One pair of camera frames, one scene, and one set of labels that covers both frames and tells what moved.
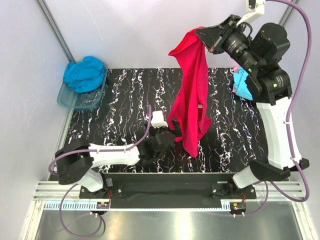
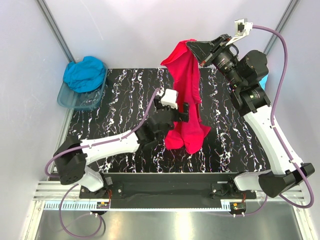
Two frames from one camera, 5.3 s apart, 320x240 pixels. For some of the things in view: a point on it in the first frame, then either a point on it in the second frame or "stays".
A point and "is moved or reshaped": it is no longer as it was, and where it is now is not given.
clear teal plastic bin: (85, 101) stays
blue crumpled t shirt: (85, 75) stays
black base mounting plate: (162, 190) stays
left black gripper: (177, 132) → (179, 116)
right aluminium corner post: (286, 15) stays
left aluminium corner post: (55, 30) stays
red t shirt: (189, 113) is moved or reshaped
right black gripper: (210, 35) → (203, 50)
